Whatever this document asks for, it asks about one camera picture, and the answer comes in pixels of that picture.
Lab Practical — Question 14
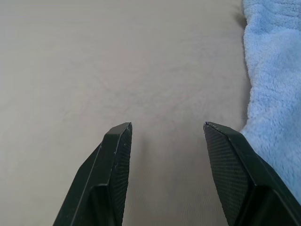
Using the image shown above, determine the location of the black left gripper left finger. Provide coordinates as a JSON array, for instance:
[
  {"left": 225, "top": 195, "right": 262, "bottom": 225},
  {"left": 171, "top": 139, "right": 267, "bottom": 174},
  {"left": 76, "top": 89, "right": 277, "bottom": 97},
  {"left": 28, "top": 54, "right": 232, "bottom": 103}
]
[{"left": 53, "top": 121, "right": 133, "bottom": 226}]

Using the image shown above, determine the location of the light blue fluffy towel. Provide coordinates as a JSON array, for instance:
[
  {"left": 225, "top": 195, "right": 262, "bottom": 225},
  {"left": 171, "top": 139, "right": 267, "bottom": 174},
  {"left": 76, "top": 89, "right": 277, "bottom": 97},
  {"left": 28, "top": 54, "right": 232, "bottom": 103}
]
[{"left": 239, "top": 0, "right": 301, "bottom": 201}]

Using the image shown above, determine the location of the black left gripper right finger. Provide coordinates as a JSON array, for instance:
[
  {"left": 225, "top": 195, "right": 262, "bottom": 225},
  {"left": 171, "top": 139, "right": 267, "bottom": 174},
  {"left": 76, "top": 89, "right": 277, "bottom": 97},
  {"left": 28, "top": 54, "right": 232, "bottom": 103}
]
[{"left": 203, "top": 121, "right": 301, "bottom": 226}]

